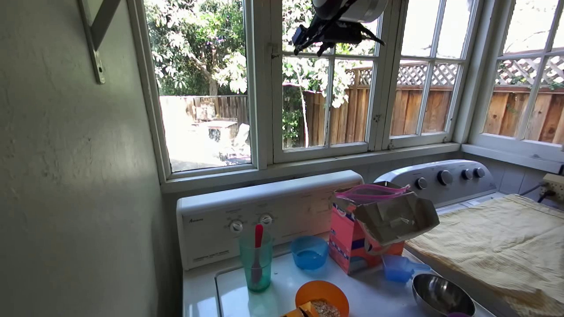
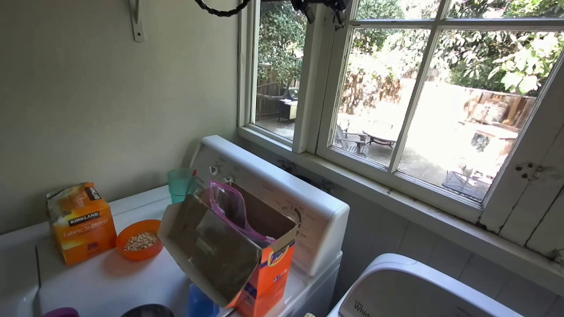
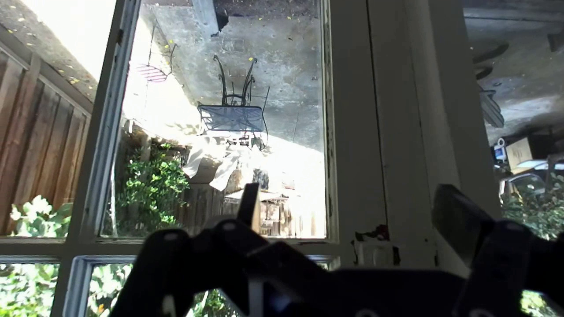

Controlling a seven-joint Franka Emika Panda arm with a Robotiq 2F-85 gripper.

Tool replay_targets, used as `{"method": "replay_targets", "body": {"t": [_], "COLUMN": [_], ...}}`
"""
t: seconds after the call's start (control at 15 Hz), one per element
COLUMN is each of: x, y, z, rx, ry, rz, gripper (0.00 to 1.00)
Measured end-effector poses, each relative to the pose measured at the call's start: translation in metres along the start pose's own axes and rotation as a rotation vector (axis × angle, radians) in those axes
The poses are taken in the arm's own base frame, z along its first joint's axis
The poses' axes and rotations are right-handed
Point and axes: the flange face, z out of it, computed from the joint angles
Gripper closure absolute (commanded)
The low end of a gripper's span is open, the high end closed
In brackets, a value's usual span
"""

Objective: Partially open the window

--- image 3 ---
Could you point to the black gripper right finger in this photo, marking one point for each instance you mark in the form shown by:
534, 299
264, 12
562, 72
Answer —
495, 264

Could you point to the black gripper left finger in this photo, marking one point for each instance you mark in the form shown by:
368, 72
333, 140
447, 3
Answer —
158, 274

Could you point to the white muntin window sash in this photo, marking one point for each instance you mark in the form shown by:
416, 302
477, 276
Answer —
345, 116

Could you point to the single pane window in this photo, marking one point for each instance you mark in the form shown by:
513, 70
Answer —
529, 88

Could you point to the tan cardboard box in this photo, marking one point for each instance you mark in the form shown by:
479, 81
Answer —
518, 155

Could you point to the dark patio table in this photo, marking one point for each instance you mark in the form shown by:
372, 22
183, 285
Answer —
231, 119

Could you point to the brown wooden fence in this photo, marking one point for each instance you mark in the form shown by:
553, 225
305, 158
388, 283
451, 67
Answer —
35, 146

